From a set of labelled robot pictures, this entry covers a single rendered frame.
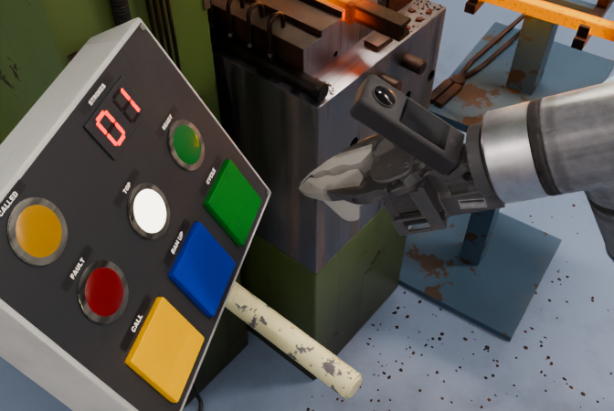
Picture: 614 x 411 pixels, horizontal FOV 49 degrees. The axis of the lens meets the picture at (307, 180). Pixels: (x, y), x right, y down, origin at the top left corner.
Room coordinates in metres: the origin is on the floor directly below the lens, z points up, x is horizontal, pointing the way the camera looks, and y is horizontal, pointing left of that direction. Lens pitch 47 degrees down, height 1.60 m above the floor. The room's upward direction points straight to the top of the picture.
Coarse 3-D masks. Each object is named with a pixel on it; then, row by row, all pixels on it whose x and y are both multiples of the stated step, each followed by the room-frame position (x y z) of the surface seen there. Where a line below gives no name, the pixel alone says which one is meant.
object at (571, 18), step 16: (480, 0) 1.14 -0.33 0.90; (496, 0) 1.12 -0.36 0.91; (512, 0) 1.10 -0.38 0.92; (528, 0) 1.10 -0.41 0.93; (544, 16) 1.07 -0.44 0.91; (560, 16) 1.05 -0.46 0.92; (576, 16) 1.05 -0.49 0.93; (592, 16) 1.05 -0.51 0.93; (592, 32) 1.02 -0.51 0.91; (608, 32) 1.01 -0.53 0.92
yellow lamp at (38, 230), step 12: (24, 216) 0.36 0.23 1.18; (36, 216) 0.36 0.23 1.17; (48, 216) 0.37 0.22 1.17; (24, 228) 0.35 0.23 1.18; (36, 228) 0.35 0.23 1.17; (48, 228) 0.36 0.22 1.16; (60, 228) 0.37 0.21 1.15; (24, 240) 0.34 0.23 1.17; (36, 240) 0.35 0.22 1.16; (48, 240) 0.35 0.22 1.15; (60, 240) 0.36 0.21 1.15; (36, 252) 0.34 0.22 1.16; (48, 252) 0.34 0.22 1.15
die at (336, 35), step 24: (216, 0) 1.01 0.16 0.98; (264, 0) 1.00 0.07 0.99; (288, 0) 1.00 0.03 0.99; (312, 0) 0.98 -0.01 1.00; (216, 24) 1.00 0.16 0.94; (240, 24) 0.96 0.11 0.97; (264, 24) 0.94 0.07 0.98; (288, 24) 0.94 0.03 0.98; (312, 24) 0.93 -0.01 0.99; (336, 24) 0.93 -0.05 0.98; (264, 48) 0.92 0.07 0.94; (288, 48) 0.89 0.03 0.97; (312, 48) 0.89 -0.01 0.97; (336, 48) 0.94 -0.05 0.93; (312, 72) 0.89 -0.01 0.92
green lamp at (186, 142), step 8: (184, 128) 0.55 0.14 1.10; (176, 136) 0.54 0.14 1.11; (184, 136) 0.54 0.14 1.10; (192, 136) 0.55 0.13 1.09; (176, 144) 0.53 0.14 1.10; (184, 144) 0.53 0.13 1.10; (192, 144) 0.54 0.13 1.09; (200, 144) 0.55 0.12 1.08; (176, 152) 0.52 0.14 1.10; (184, 152) 0.53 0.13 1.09; (192, 152) 0.53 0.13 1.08; (200, 152) 0.54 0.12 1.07; (184, 160) 0.52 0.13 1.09; (192, 160) 0.53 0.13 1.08
